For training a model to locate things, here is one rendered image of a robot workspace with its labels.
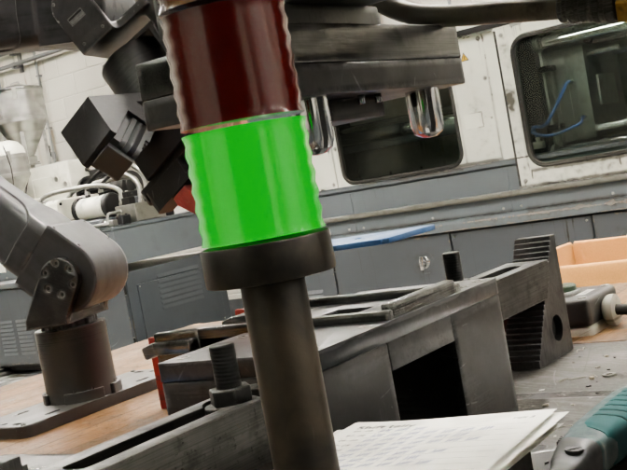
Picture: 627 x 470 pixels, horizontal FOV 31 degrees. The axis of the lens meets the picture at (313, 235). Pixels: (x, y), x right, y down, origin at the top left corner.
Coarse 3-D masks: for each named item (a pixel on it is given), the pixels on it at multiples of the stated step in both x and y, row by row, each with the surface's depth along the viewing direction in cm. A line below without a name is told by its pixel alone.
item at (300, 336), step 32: (224, 256) 32; (256, 256) 32; (288, 256) 32; (320, 256) 33; (224, 288) 32; (256, 288) 33; (288, 288) 33; (256, 320) 33; (288, 320) 33; (256, 352) 33; (288, 352) 33; (288, 384) 33; (320, 384) 34; (288, 416) 33; (320, 416) 33; (288, 448) 33; (320, 448) 33
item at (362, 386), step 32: (448, 320) 63; (480, 320) 66; (384, 352) 57; (416, 352) 60; (448, 352) 64; (480, 352) 66; (192, 384) 57; (352, 384) 54; (384, 384) 57; (416, 384) 65; (448, 384) 64; (480, 384) 65; (512, 384) 68; (352, 416) 54; (384, 416) 56; (416, 416) 65; (448, 416) 64
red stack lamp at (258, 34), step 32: (256, 0) 32; (192, 32) 32; (224, 32) 32; (256, 32) 32; (288, 32) 33; (192, 64) 32; (224, 64) 32; (256, 64) 32; (288, 64) 33; (192, 96) 32; (224, 96) 32; (256, 96) 32; (288, 96) 32; (192, 128) 32
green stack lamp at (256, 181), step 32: (224, 128) 32; (256, 128) 32; (288, 128) 32; (192, 160) 33; (224, 160) 32; (256, 160) 32; (288, 160) 32; (192, 192) 33; (224, 192) 32; (256, 192) 32; (288, 192) 32; (224, 224) 32; (256, 224) 32; (288, 224) 32; (320, 224) 33
